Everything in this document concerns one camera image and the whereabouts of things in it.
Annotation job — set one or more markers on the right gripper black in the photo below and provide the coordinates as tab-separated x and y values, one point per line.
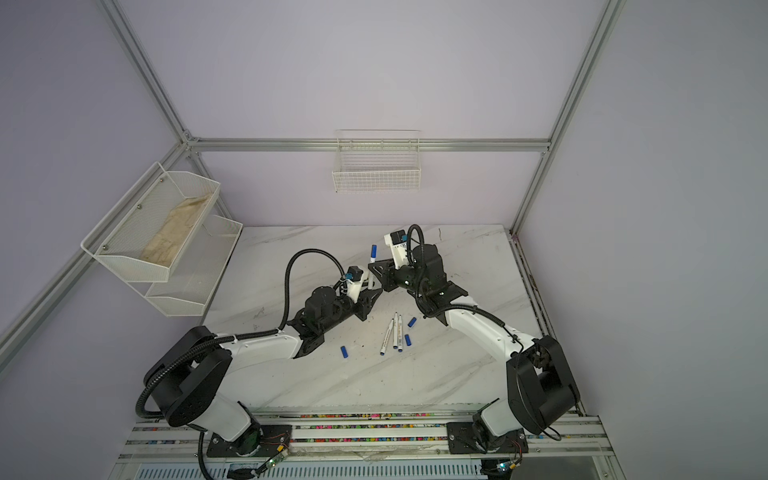
387	268

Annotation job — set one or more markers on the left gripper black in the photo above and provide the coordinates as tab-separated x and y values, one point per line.
365	303

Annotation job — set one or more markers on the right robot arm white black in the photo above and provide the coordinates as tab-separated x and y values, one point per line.
540	386

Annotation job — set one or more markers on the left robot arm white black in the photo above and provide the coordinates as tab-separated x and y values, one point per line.
183	387

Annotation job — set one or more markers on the beige cloth in shelf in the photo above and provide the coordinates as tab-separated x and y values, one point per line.
163	248

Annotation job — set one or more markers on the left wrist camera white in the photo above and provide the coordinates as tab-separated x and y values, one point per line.
354	282

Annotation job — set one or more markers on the white wire wall basket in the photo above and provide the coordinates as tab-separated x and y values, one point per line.
377	161

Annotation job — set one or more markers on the aluminium rail base frame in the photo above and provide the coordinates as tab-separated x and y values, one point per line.
393	445

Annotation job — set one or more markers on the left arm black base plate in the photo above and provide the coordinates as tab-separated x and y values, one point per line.
262	442

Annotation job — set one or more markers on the white mesh two-tier wall shelf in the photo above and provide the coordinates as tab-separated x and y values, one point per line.
186	288

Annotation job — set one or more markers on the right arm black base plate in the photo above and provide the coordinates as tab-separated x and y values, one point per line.
473	438

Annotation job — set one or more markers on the aluminium enclosure frame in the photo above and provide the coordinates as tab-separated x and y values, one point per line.
295	77

